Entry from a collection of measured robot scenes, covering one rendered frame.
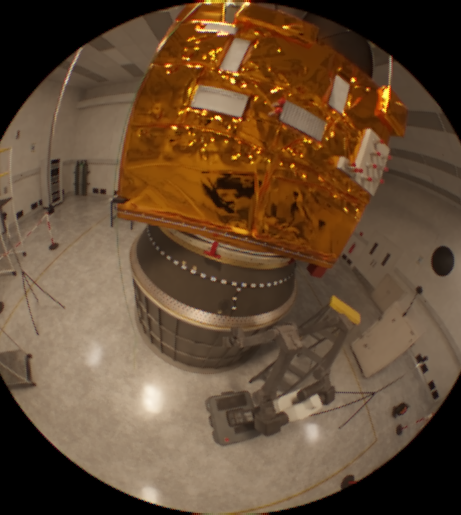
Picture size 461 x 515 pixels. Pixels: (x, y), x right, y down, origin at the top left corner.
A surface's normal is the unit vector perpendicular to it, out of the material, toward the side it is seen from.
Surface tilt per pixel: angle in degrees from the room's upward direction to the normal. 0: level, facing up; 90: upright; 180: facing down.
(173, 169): 84
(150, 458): 0
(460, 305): 90
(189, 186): 88
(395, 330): 90
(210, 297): 62
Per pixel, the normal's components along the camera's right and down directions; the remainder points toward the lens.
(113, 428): 0.29, -0.81
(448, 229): -0.96, -0.20
